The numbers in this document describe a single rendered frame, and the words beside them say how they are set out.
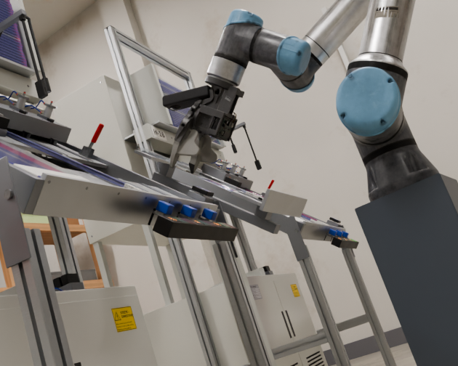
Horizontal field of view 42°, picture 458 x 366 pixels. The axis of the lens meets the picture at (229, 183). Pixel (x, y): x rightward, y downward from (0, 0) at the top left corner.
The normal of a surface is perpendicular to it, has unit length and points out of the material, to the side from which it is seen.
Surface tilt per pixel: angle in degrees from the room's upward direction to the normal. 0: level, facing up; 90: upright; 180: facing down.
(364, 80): 96
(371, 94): 96
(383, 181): 72
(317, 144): 90
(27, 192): 90
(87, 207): 134
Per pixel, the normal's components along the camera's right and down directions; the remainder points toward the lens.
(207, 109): -0.41, -0.11
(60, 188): 0.83, 0.35
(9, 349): 0.86, -0.39
